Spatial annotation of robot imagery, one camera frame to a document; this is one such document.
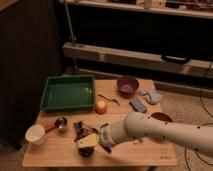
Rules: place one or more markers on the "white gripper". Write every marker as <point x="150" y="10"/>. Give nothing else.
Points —
<point x="92" y="140"/>

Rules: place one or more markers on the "light blue towel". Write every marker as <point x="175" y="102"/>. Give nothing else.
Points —
<point x="151" y="96"/>

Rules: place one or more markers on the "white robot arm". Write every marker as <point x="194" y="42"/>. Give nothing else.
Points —
<point x="136" y="125"/>

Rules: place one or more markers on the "orange ball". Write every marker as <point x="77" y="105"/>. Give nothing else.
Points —
<point x="101" y="107"/>

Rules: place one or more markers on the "small brown utensil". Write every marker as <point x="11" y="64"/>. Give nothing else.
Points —
<point x="109" y="99"/>

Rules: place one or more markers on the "green plastic tray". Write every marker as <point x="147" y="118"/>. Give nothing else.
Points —
<point x="68" y="93"/>

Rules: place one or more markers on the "white cup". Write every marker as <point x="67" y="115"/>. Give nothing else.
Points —
<point x="36" y="134"/>

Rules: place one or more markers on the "blue sponge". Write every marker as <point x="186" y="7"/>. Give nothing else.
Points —
<point x="137" y="105"/>

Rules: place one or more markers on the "purple bowl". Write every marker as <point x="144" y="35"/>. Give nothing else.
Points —
<point x="127" y="85"/>

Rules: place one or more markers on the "brown wooden bowl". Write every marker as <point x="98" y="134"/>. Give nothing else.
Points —
<point x="161" y="116"/>

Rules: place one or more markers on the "metal stand pole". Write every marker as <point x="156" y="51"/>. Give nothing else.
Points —
<point x="72" y="36"/>

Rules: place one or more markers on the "red-handled measuring spoon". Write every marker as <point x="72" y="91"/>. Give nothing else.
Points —
<point x="60" y="124"/>

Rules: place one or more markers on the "black handle on shelf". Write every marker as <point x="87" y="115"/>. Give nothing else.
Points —
<point x="176" y="60"/>

